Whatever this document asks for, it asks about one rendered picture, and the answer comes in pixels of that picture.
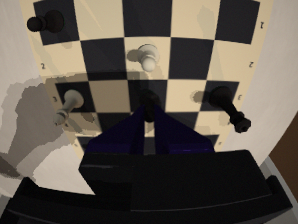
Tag white pawn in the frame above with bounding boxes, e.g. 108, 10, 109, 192
137, 44, 159, 72

